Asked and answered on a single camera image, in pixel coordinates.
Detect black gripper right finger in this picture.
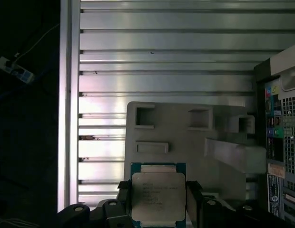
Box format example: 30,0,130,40
185,180,291,228

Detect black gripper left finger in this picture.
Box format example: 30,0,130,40
57,180,133,228

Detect silver CPU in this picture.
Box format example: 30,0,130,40
129,162,187,225

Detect grey plastic parts rack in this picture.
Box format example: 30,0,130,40
123,101,268,228

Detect black open PC case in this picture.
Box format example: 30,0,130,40
253,42,295,228

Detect white power strip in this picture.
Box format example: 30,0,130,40
0,56,35,84

